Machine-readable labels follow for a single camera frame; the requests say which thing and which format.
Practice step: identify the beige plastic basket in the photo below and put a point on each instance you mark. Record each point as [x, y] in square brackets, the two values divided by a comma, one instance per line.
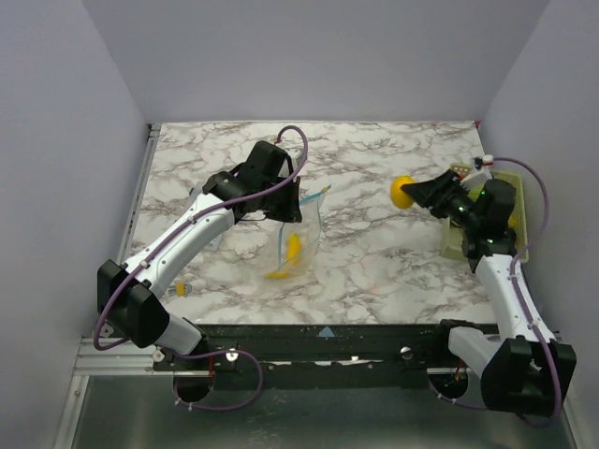
[452, 233]

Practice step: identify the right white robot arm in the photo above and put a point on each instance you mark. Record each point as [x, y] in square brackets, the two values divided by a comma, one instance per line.
[527, 372]

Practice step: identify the yellow toy banana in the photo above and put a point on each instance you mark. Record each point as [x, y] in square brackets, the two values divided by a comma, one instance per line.
[289, 257]

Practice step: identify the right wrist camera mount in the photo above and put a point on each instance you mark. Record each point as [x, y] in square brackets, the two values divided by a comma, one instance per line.
[479, 172]

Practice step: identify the yellow toy lemon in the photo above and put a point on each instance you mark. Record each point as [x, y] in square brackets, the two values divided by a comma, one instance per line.
[398, 197]

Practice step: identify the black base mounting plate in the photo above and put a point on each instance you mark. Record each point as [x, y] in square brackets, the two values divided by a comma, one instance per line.
[316, 356]

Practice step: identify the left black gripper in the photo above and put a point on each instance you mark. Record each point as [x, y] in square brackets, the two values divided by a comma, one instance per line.
[290, 213]

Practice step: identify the clear zip top bag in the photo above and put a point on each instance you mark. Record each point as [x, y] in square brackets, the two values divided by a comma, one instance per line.
[309, 230]

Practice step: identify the small yellow connector sticker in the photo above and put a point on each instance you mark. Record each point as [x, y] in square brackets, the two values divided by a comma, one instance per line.
[180, 289]

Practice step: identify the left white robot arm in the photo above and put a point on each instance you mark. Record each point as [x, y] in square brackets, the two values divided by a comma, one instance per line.
[128, 294]

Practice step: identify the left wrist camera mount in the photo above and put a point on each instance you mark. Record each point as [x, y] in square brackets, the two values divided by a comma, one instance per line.
[295, 156]

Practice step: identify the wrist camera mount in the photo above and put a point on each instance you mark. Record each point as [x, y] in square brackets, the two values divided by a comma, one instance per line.
[295, 156]
[479, 172]

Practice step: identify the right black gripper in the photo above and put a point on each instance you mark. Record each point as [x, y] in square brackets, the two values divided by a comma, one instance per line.
[443, 191]

